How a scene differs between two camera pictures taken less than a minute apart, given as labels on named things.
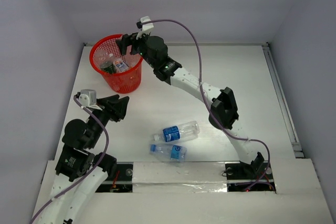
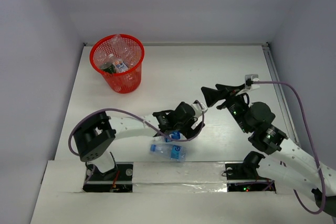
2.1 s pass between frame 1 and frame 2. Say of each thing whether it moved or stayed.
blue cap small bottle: stayed
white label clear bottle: stayed
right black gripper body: moved
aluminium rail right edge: stayed
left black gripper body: moved
